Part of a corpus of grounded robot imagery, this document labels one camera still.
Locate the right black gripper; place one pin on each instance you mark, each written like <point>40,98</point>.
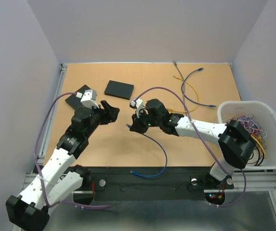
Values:
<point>137,125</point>

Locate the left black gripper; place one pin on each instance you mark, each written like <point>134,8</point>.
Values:
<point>111,114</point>

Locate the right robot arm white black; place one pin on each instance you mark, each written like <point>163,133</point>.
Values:
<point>235,142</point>

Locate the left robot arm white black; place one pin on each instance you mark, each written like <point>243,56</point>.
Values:
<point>31,209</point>

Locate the white plastic bin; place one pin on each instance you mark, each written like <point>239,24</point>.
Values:
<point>265,116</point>

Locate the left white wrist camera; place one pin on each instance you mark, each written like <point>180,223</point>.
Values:
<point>89,99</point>

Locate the black network switch centre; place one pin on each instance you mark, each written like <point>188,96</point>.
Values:
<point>119,89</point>

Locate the black network switch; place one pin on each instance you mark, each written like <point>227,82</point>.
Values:
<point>73,101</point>
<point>119,89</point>

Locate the black network switch left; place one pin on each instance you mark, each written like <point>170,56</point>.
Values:
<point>73,101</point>

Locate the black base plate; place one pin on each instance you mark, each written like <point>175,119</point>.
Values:
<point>111,184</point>

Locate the aluminium frame rail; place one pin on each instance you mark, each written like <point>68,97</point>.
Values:
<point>45,127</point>

